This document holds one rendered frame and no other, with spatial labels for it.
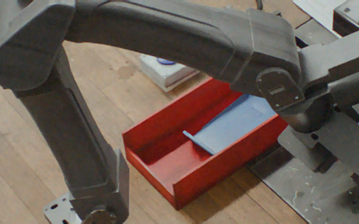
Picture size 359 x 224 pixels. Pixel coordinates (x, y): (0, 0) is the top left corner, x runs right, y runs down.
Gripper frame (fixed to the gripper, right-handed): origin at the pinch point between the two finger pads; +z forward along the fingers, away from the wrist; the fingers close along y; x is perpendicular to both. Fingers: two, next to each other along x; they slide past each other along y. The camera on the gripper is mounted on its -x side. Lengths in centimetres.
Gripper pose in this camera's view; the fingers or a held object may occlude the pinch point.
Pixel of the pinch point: (344, 146)
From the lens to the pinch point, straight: 108.9
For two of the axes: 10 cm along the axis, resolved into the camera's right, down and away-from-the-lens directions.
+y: 6.5, -7.6, -0.5
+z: 4.6, 3.3, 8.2
